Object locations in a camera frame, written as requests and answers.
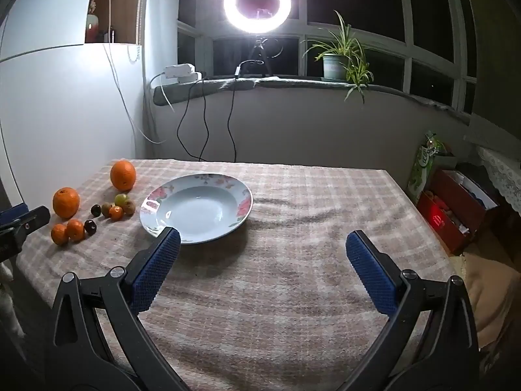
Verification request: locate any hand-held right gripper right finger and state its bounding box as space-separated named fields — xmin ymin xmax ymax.
xmin=338 ymin=230 xmax=481 ymax=391

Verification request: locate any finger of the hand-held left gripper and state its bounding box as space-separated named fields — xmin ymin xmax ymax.
xmin=0 ymin=205 xmax=28 ymax=224
xmin=0 ymin=206 xmax=52 ymax=262

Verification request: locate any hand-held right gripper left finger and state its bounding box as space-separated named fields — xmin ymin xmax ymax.
xmin=44 ymin=226 xmax=192 ymax=391

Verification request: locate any small mandarin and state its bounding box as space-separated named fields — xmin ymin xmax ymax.
xmin=50 ymin=224 xmax=69 ymax=246
xmin=66 ymin=219 xmax=86 ymax=241

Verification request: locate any large tangerine with stem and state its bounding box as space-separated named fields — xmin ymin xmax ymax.
xmin=52 ymin=187 xmax=81 ymax=219

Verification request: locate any white floral plate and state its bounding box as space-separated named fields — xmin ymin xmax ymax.
xmin=139 ymin=173 xmax=254 ymax=245

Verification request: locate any large smooth orange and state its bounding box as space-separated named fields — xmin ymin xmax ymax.
xmin=110 ymin=160 xmax=137 ymax=192

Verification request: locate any red cardboard box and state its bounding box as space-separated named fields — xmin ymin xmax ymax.
xmin=417 ymin=169 xmax=499 ymax=255

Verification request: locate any beige plaid tablecloth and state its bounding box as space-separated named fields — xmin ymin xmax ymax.
xmin=16 ymin=158 xmax=458 ymax=391

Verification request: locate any white cabinet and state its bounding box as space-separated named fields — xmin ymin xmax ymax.
xmin=0 ymin=0 xmax=148 ymax=212

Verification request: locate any beige cloth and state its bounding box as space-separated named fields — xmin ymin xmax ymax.
xmin=460 ymin=248 xmax=521 ymax=347

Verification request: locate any green bag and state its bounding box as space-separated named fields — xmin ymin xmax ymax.
xmin=408 ymin=131 xmax=446 ymax=202

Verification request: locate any white lace cloth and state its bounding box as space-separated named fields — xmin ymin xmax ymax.
xmin=476 ymin=147 xmax=521 ymax=212

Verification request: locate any white power strip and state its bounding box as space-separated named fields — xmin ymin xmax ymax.
xmin=163 ymin=64 xmax=202 ymax=82

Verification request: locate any potted spider plant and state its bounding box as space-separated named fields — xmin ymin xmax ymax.
xmin=302 ymin=10 xmax=374 ymax=104

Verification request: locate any wooden shelf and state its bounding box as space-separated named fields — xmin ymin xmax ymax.
xmin=84 ymin=0 xmax=144 ymax=45

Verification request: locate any black tripod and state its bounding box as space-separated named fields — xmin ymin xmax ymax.
xmin=248 ymin=35 xmax=286 ymax=78

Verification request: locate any olive curtain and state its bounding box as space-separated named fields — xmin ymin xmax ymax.
xmin=462 ymin=0 xmax=521 ymax=145

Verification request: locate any black power cable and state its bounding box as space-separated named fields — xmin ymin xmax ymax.
xmin=177 ymin=78 xmax=206 ymax=162
xmin=199 ymin=78 xmax=211 ymax=160

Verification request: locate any long white cable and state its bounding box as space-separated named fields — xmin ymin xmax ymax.
xmin=103 ymin=0 xmax=167 ymax=145

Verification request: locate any short white cable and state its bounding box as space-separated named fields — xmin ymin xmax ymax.
xmin=150 ymin=72 xmax=176 ymax=111

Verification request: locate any black ring light cable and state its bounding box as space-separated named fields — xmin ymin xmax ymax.
xmin=227 ymin=60 xmax=261 ymax=163

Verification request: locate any white window frame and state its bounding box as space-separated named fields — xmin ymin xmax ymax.
xmin=177 ymin=0 xmax=479 ymax=115

